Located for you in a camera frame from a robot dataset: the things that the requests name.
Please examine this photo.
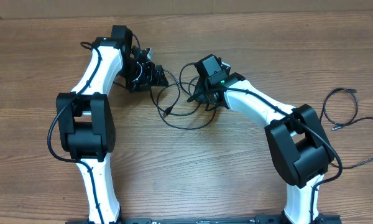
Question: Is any black USB cable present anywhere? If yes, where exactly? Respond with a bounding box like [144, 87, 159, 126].
[318, 87, 373, 170]
[149, 62, 218, 131]

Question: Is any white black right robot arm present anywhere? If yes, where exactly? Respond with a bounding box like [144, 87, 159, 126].
[190, 55, 341, 223]

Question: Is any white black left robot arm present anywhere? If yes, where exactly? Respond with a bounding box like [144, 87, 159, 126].
[47, 25, 168, 223]

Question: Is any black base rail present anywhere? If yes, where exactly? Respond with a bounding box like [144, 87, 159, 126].
[65, 214, 342, 224]

